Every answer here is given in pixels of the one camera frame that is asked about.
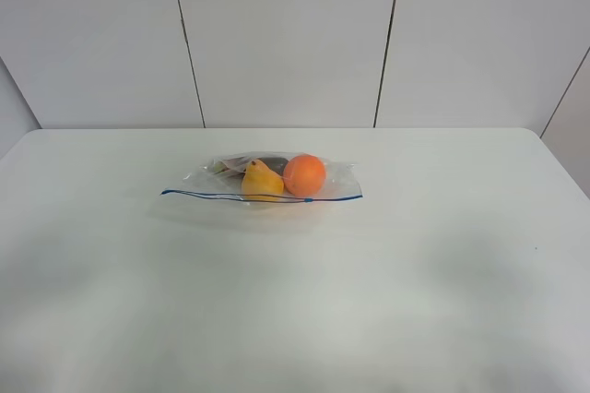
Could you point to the clear zip bag blue seal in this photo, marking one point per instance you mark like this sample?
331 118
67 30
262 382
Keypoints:
221 179

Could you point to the orange fruit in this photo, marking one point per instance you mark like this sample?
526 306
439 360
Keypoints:
304 175

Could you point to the yellow pear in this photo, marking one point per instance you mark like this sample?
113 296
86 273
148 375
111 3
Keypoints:
260 183

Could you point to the dark purple eggplant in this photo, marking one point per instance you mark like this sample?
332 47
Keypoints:
272 165

